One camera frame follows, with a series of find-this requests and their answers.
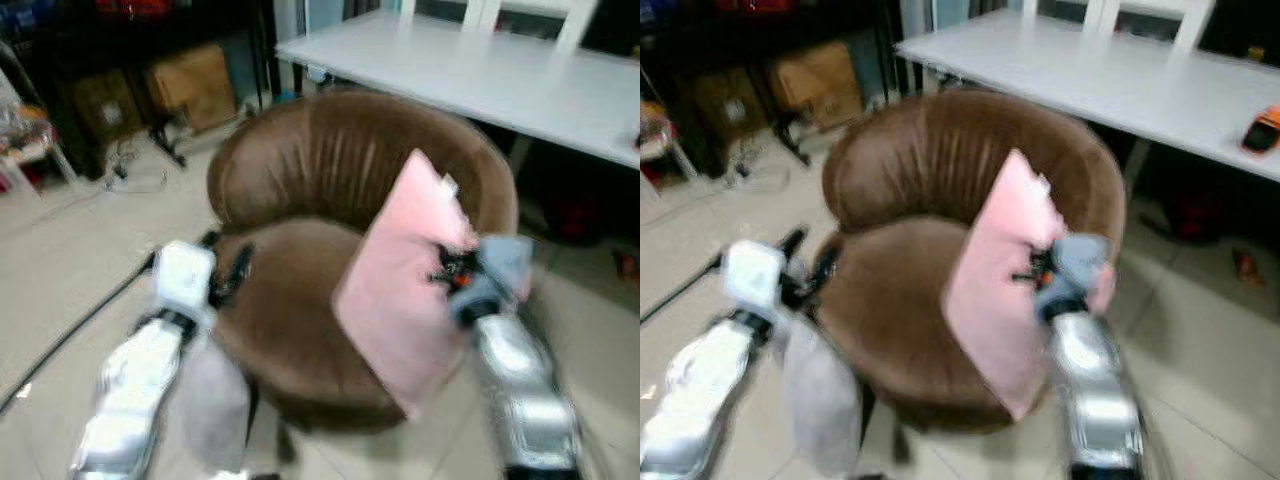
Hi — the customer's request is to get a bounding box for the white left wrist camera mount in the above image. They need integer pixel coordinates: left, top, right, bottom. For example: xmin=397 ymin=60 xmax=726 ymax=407
xmin=722 ymin=238 xmax=786 ymax=316
xmin=152 ymin=240 xmax=219 ymax=319

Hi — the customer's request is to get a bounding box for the white wooden chair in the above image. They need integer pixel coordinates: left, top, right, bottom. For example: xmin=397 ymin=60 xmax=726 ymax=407
xmin=395 ymin=0 xmax=601 ymax=53
xmin=1020 ymin=0 xmax=1216 ymax=51

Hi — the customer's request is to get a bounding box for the light brown cardboard box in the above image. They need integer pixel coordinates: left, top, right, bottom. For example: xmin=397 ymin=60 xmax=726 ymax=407
xmin=145 ymin=42 xmax=239 ymax=133
xmin=768 ymin=40 xmax=866 ymax=131

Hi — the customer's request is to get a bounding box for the brown velvet round sofa chair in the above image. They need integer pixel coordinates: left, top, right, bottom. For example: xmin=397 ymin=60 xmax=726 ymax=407
xmin=815 ymin=88 xmax=1129 ymax=433
xmin=205 ymin=88 xmax=521 ymax=433

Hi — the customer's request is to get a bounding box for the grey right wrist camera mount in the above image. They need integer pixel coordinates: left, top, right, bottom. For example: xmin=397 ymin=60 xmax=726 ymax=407
xmin=470 ymin=235 xmax=536 ymax=311
xmin=1045 ymin=233 xmax=1111 ymax=311

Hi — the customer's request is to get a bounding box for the dark brown cardboard box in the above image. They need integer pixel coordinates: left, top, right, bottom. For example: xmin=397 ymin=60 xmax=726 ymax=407
xmin=68 ymin=68 xmax=146 ymax=146
xmin=690 ymin=65 xmax=771 ymax=146

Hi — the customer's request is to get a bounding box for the dark red bag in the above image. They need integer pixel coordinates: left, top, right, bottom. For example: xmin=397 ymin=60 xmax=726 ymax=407
xmin=548 ymin=192 xmax=601 ymax=246
xmin=1165 ymin=190 xmax=1221 ymax=246

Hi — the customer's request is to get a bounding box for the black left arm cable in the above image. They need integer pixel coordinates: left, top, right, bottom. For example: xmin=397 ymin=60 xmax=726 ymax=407
xmin=640 ymin=255 xmax=726 ymax=326
xmin=0 ymin=255 xmax=161 ymax=416

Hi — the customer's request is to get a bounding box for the pale grey pillow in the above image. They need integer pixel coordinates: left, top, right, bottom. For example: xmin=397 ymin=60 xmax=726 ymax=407
xmin=782 ymin=320 xmax=863 ymax=479
xmin=178 ymin=335 xmax=253 ymax=473

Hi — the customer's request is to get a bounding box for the black storage shelf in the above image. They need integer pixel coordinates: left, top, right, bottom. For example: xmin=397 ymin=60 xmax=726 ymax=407
xmin=20 ymin=0 xmax=279 ymax=181
xmin=645 ymin=0 xmax=903 ymax=181

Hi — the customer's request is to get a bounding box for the clear plastic bag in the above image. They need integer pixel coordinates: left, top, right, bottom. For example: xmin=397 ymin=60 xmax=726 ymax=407
xmin=0 ymin=100 xmax=56 ymax=166
xmin=640 ymin=100 xmax=676 ymax=161

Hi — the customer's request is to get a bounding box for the pink square pillow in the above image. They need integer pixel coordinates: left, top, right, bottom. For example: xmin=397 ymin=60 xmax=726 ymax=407
xmin=332 ymin=148 xmax=481 ymax=421
xmin=942 ymin=148 xmax=1116 ymax=421

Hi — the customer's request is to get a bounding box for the white folding table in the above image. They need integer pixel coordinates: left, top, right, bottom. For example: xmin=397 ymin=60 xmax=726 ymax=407
xmin=275 ymin=10 xmax=641 ymax=171
xmin=893 ymin=10 xmax=1280 ymax=186

